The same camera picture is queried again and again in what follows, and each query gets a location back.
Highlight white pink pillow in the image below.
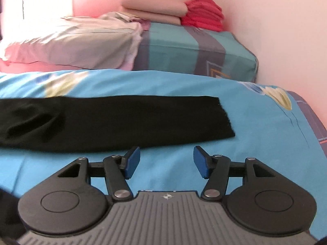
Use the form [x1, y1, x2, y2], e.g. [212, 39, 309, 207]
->
[0, 15, 143, 71]

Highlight light crumpled cloth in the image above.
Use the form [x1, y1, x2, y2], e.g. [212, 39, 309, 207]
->
[99, 11, 152, 31]

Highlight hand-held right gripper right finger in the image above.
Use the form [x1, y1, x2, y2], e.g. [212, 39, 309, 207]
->
[193, 145, 276, 202]

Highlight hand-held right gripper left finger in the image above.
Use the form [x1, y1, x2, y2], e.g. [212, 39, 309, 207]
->
[57, 146, 141, 203]

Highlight black pants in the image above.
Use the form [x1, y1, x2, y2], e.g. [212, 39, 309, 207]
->
[0, 96, 236, 151]

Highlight pink bed cloth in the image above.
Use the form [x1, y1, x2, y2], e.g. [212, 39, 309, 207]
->
[0, 58, 86, 74]

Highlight red folded blanket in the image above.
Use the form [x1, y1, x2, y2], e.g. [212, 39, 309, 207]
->
[180, 0, 225, 32]

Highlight bright window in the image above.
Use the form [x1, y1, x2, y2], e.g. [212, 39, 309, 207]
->
[20, 0, 74, 21]

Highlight blue floral bedsheet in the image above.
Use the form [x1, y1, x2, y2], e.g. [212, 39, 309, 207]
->
[0, 69, 327, 235]

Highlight beige folded blanket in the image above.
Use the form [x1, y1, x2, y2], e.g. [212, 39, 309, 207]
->
[121, 0, 190, 26]

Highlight teal striped pillow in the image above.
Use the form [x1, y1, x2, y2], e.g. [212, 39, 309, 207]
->
[132, 22, 259, 82]

